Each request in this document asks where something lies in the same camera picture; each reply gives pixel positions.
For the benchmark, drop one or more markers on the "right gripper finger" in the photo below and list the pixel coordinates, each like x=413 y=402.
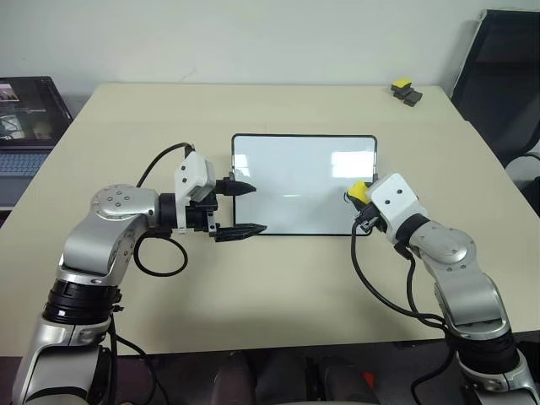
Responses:
x=360 y=207

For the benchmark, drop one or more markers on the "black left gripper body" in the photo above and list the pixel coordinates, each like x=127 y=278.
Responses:
x=200 y=215

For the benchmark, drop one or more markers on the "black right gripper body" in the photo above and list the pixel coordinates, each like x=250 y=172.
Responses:
x=371 y=213

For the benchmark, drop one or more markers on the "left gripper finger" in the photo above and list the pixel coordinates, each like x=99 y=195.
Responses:
x=234 y=187
x=238 y=233

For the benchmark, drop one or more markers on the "large yellow whiteboard eraser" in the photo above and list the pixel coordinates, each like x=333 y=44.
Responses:
x=360 y=190

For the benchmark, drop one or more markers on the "black-framed tabletop whiteboard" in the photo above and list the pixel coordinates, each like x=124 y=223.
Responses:
x=295 y=185

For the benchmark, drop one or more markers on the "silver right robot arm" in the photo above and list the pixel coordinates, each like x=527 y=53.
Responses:
x=451 y=249

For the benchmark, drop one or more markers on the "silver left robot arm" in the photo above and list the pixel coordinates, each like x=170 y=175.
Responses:
x=105 y=236

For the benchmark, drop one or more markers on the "white rounded chair part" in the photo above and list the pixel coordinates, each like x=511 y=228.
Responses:
x=521 y=169

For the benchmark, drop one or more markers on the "dark rounded shape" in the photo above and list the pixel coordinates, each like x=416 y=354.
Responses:
x=337 y=384

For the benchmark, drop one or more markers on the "black office chair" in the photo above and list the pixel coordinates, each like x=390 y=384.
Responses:
x=502 y=84

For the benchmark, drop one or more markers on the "open grey laptop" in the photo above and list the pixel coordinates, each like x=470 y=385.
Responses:
x=25 y=118

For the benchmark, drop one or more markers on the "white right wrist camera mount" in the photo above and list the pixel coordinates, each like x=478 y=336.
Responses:
x=392 y=198

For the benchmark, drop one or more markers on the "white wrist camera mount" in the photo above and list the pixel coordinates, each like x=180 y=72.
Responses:
x=392 y=198
x=192 y=173

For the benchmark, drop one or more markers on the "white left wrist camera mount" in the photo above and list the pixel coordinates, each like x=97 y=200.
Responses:
x=192 y=173

